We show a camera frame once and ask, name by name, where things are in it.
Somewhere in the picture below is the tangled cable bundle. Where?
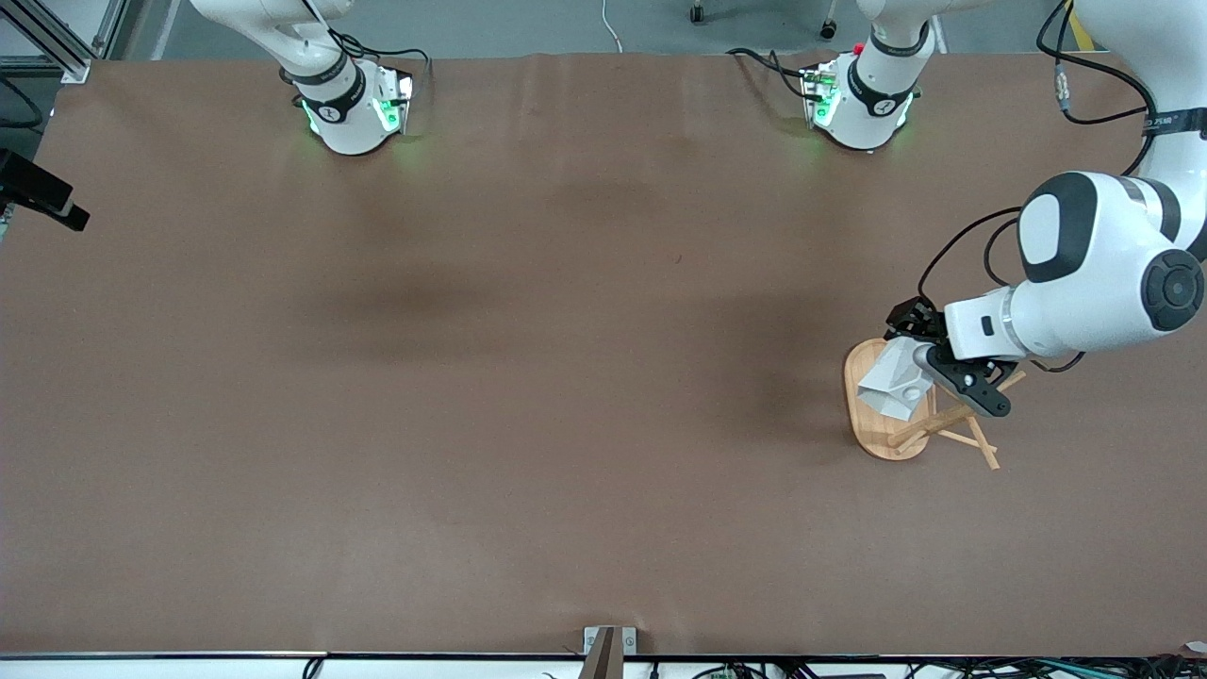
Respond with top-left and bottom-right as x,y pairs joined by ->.
693,657 -> 1207,679

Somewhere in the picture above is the black left base cable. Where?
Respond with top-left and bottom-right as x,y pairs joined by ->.
726,46 -> 817,103

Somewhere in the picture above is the brown table cover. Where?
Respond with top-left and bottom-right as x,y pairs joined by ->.
0,52 -> 1207,659

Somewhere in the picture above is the wooden cup rack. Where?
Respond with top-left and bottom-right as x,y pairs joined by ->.
842,338 -> 1027,471

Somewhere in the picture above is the black right base cable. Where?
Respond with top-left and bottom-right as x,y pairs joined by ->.
330,36 -> 435,103

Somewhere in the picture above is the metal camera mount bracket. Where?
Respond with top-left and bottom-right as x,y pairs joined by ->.
578,625 -> 638,679

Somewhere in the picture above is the black base cable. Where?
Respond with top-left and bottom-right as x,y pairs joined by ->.
726,46 -> 817,103
330,36 -> 435,103

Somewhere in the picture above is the white faceted cup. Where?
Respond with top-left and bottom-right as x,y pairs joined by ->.
855,337 -> 936,423

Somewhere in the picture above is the aluminium frame post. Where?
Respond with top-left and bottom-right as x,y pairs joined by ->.
0,0 -> 129,84

